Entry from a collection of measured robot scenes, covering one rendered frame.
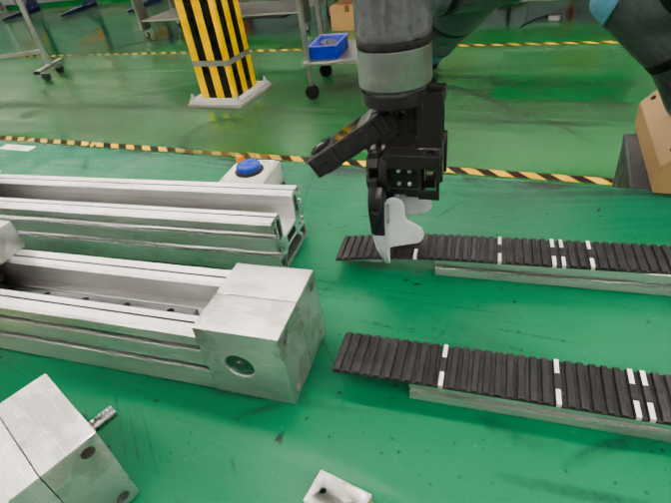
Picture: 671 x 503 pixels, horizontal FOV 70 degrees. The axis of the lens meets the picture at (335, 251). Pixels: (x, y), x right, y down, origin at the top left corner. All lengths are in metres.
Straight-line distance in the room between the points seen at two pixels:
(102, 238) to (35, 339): 0.21
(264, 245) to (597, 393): 0.41
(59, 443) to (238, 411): 0.16
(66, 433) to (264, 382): 0.17
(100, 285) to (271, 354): 0.27
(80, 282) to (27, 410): 0.22
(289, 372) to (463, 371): 0.16
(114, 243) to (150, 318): 0.28
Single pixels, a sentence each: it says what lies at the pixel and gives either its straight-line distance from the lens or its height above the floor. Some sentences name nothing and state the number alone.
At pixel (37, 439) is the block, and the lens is 0.47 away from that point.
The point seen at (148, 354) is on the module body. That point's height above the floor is 0.82.
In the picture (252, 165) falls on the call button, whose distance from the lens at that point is 0.80.
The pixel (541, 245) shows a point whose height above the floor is 0.81.
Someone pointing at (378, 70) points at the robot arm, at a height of 1.04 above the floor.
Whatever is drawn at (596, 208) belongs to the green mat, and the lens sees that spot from 0.78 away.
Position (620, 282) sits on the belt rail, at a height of 0.79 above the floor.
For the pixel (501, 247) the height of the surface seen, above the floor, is 0.81.
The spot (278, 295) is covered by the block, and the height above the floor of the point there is 0.87.
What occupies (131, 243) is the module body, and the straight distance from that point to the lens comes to 0.77.
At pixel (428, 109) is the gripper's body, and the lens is 0.52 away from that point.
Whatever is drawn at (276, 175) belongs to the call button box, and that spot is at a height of 0.83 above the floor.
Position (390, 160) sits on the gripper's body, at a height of 0.95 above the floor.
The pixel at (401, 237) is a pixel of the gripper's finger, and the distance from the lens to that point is 0.57.
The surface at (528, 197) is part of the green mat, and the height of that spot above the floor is 0.78.
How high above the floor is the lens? 1.19
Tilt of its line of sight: 37 degrees down
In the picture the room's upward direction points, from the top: 9 degrees counter-clockwise
